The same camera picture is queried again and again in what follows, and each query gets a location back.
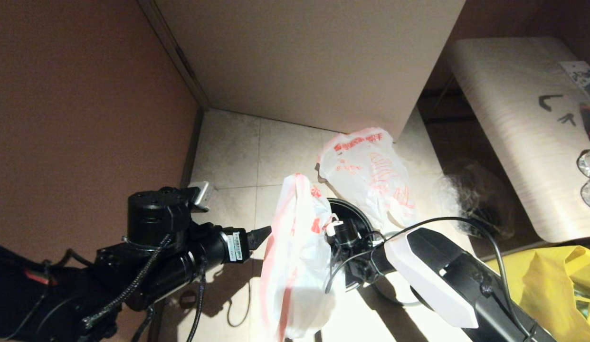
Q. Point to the small black forked bracket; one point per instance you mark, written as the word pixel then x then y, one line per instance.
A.
pixel 566 119

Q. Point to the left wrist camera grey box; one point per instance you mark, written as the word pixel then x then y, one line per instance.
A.
pixel 201 195

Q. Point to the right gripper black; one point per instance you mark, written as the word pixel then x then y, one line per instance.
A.
pixel 359 261

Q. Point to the white wood-grain table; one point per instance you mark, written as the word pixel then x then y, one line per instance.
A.
pixel 504 95

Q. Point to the black metal table leg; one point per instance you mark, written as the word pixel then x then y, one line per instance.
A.
pixel 440 102

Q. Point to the dark door frame strip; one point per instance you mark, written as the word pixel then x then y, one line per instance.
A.
pixel 181 61

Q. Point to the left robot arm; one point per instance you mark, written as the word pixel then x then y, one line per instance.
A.
pixel 48 299

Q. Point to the black angle bracket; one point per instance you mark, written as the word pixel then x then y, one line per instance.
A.
pixel 542 102

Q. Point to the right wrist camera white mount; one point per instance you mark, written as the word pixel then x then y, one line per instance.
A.
pixel 334 228

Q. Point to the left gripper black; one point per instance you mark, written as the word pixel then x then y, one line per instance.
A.
pixel 181 247

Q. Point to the printed paper sheet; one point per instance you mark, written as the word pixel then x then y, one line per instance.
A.
pixel 582 78

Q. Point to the dark baseboard strip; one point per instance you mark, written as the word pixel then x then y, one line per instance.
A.
pixel 193 152

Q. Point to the large beige cabinet box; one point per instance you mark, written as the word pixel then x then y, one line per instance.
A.
pixel 299 57

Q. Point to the crumpled clear plastic bag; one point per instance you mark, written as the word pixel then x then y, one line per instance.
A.
pixel 466 190

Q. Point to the yellow plastic bag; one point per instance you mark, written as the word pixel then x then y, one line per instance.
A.
pixel 561 294

